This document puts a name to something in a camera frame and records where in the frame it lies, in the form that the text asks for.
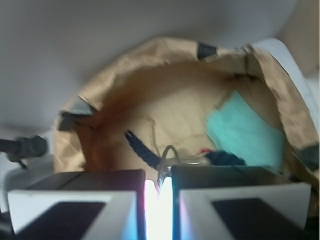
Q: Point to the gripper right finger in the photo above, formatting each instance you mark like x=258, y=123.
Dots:
x=237, y=203

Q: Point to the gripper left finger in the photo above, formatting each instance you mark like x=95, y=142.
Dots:
x=81, y=206

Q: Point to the silver keys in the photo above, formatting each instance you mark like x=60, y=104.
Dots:
x=176, y=157

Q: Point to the red crumpled paper ball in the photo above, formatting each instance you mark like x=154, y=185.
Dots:
x=203, y=150

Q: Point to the light blue cloth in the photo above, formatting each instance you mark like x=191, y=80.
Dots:
x=237, y=129

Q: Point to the brown paper bag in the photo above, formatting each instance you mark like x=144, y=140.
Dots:
x=163, y=91

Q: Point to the black cable connector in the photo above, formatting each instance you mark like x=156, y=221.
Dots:
x=23, y=148

